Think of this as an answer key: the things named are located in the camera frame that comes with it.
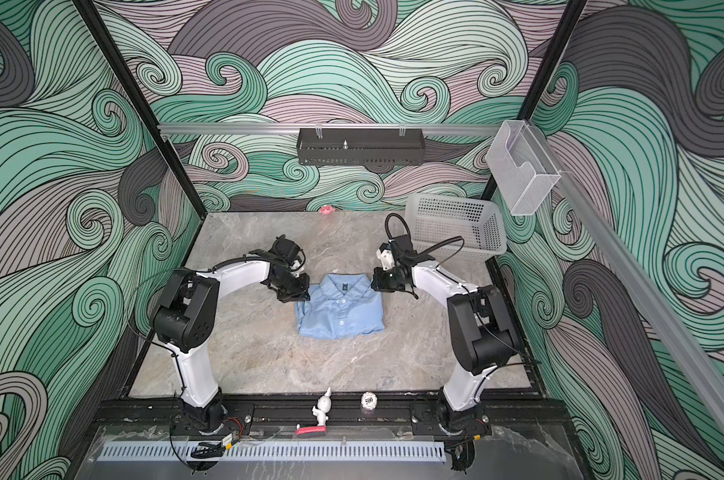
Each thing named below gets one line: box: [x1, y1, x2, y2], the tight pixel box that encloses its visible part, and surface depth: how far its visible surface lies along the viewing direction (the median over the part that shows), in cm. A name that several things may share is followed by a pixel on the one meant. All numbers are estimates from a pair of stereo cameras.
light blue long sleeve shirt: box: [296, 273, 385, 340], surface depth 89 cm
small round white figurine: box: [361, 391, 378, 411], surface depth 72 cm
